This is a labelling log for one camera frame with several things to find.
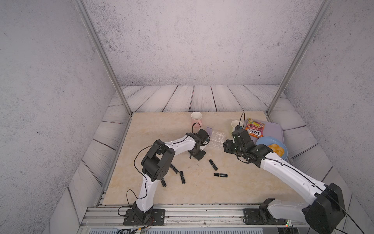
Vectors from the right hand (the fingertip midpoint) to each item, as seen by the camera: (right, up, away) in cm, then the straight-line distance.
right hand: (226, 144), depth 81 cm
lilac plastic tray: (+40, +7, +27) cm, 49 cm away
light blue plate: (+34, 0, +20) cm, 39 cm away
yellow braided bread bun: (+36, -5, +14) cm, 39 cm away
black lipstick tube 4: (-35, -22, +3) cm, 42 cm away
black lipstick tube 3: (-29, -16, +8) cm, 34 cm away
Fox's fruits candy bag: (+27, +8, +26) cm, 39 cm away
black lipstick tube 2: (-24, -20, +6) cm, 32 cm away
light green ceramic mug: (+15, +12, +33) cm, 38 cm away
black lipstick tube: (-5, -14, +10) cm, 18 cm away
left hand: (-13, -10, +15) cm, 22 cm away
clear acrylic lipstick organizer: (-1, 0, +20) cm, 20 cm away
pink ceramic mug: (-15, +16, +27) cm, 35 cm away
